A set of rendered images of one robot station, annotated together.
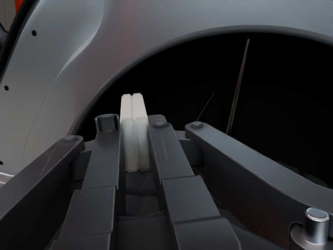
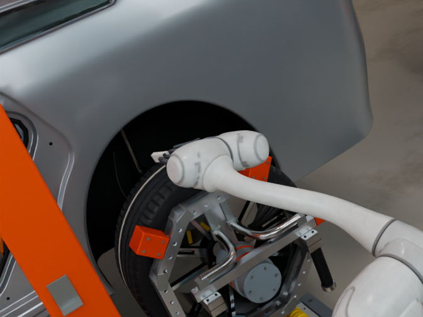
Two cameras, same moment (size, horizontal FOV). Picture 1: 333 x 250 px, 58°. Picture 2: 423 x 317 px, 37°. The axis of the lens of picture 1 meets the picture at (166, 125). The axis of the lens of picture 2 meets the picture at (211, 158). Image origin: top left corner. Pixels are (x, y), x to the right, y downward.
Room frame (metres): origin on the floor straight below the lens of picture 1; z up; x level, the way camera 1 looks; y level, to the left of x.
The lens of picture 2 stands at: (-1.43, 0.89, 1.97)
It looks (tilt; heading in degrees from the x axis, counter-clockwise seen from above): 23 degrees down; 327
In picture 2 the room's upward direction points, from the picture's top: 23 degrees counter-clockwise
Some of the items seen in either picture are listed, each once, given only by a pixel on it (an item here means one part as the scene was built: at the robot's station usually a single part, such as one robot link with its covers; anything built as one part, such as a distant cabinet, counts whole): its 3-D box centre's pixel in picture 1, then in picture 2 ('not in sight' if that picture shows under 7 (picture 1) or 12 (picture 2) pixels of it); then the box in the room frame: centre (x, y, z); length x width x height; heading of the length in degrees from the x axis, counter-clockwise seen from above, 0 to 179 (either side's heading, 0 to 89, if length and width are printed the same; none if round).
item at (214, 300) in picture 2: not in sight; (210, 299); (-0.07, 0.21, 0.93); 0.09 x 0.05 x 0.05; 164
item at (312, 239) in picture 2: not in sight; (306, 237); (-0.17, -0.12, 0.93); 0.09 x 0.05 x 0.05; 164
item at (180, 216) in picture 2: not in sight; (236, 261); (0.08, -0.01, 0.85); 0.54 x 0.07 x 0.54; 74
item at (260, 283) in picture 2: not in sight; (247, 270); (0.01, 0.01, 0.85); 0.21 x 0.14 x 0.14; 164
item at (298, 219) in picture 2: not in sight; (261, 212); (-0.07, -0.07, 1.03); 0.19 x 0.18 x 0.11; 164
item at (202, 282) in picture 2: not in sight; (206, 246); (-0.01, 0.12, 1.03); 0.19 x 0.18 x 0.11; 164
